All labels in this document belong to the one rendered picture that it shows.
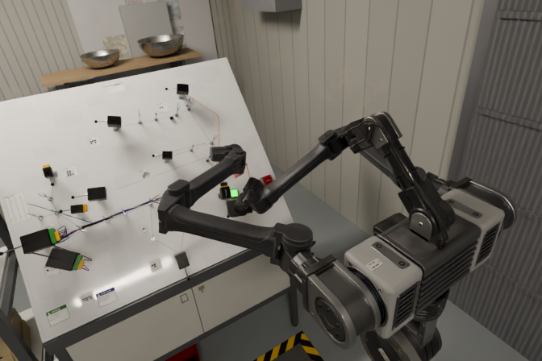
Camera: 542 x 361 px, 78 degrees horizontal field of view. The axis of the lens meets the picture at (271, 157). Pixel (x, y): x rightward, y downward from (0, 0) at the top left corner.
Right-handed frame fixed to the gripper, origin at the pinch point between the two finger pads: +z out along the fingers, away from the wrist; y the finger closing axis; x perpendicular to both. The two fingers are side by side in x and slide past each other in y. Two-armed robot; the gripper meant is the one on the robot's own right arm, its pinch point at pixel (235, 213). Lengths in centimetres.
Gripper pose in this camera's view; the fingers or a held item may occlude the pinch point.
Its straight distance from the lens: 149.6
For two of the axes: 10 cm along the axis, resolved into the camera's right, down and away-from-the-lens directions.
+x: 2.4, 9.0, -3.6
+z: -3.0, 4.2, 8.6
